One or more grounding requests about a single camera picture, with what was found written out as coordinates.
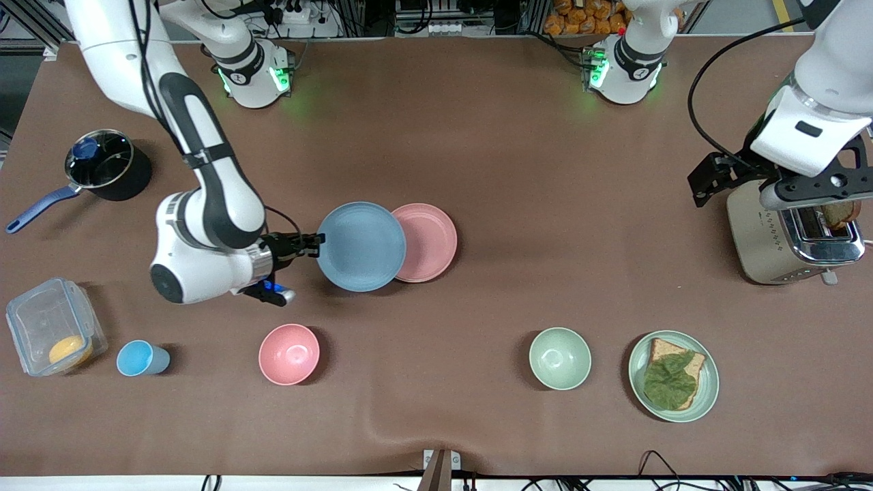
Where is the blue plate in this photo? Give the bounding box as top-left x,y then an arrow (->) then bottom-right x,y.
316,201 -> 407,293

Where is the pink plate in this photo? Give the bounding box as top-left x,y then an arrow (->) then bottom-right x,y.
390,203 -> 458,284

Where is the beige chrome toaster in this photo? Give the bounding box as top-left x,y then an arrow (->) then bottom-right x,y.
726,179 -> 865,286

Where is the brown toast slice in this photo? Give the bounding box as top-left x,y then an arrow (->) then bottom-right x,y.
822,201 -> 862,230

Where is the pink bowl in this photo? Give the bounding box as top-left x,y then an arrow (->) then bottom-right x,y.
258,323 -> 321,387

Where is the bread slice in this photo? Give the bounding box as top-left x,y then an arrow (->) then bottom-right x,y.
645,338 -> 707,410

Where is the blue cup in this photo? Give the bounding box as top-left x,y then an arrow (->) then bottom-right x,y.
116,340 -> 171,377

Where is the glass lid with blue knob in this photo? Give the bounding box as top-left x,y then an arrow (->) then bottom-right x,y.
65,130 -> 134,190

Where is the green plate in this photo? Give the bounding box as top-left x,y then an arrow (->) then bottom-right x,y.
628,330 -> 720,423

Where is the bag of orange buns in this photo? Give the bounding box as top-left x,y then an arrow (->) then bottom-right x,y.
544,0 -> 628,36

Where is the green lettuce leaf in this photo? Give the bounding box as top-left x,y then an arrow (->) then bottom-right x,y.
643,351 -> 698,411

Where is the white power strip with plugs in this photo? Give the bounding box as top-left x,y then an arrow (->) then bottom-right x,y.
263,0 -> 311,25

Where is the green bowl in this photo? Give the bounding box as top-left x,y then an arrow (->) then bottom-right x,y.
529,327 -> 593,391

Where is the yellow round food piece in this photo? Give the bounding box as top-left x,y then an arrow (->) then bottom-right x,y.
48,335 -> 93,368

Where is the clear plastic container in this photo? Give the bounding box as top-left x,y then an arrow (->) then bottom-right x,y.
5,276 -> 108,378

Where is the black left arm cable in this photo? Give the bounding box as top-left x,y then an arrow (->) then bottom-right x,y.
687,17 -> 819,171

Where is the black pot with blue handle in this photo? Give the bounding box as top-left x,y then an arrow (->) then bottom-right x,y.
5,129 -> 153,235

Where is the black looped cable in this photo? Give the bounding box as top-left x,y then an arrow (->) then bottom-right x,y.
638,450 -> 683,491

